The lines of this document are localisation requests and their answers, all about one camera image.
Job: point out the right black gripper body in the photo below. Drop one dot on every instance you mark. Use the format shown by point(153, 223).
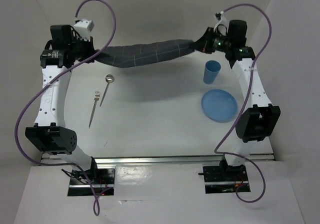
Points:
point(209, 46)

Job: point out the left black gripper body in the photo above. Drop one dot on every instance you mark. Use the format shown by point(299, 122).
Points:
point(82, 49)

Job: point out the dark grey checked cloth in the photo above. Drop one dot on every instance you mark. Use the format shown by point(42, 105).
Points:
point(144, 54)

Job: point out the blue plastic plate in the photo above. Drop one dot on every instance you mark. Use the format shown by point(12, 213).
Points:
point(219, 105)

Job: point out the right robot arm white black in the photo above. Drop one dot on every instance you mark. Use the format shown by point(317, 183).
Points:
point(258, 116)

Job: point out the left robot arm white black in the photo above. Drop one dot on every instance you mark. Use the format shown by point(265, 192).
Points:
point(49, 133)

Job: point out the blue plastic cup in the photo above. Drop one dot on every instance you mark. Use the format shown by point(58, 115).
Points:
point(211, 70)

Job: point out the silver spoon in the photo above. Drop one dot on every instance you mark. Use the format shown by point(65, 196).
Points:
point(109, 79)

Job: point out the silver fork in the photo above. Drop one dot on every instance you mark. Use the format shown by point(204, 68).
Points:
point(96, 99)

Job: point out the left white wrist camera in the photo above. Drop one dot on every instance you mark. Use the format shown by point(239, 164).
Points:
point(84, 27)

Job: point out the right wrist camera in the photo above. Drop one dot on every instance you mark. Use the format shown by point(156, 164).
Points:
point(220, 20)

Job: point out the aluminium table frame rail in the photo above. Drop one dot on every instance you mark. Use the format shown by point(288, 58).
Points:
point(166, 131)

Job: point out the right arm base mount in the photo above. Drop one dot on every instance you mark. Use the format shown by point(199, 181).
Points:
point(223, 178)

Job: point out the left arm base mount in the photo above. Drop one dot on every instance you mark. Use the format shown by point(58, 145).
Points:
point(103, 182)

